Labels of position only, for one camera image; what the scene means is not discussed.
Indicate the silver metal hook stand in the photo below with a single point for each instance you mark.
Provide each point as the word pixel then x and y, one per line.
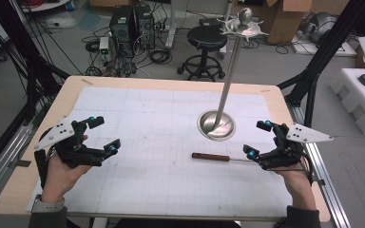
pixel 231 69

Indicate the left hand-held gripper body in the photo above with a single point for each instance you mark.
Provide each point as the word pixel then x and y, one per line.
pixel 76 148

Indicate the person's left hand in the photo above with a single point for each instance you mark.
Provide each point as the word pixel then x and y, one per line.
pixel 58 177

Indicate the black round stool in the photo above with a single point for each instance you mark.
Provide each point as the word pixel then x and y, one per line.
pixel 204 39

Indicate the white foam block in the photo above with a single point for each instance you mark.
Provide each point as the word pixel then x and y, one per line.
pixel 358 101

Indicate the white desk leg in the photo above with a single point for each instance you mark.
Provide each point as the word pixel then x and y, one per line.
pixel 171 22

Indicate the white grid mat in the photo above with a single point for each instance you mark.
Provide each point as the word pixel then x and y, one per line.
pixel 158 126

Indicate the grey round device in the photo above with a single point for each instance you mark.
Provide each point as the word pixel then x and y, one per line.
pixel 321 27

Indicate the grey wristband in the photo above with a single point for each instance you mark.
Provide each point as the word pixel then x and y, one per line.
pixel 47 205

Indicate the small white power box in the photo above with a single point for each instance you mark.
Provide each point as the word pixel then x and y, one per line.
pixel 104 44

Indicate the black computer tower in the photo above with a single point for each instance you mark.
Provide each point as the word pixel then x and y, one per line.
pixel 120 25
pixel 145 27

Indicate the aluminium rail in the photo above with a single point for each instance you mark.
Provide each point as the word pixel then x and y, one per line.
pixel 3 164
pixel 328 190

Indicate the person's right hand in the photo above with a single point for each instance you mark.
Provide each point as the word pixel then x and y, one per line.
pixel 297 186

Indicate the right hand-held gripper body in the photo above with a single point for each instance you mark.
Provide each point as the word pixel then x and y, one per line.
pixel 285 155

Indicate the cardboard box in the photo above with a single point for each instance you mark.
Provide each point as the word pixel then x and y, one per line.
pixel 290 22

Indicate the black metal frame stand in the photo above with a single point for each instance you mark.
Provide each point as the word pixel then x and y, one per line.
pixel 313 69
pixel 28 57

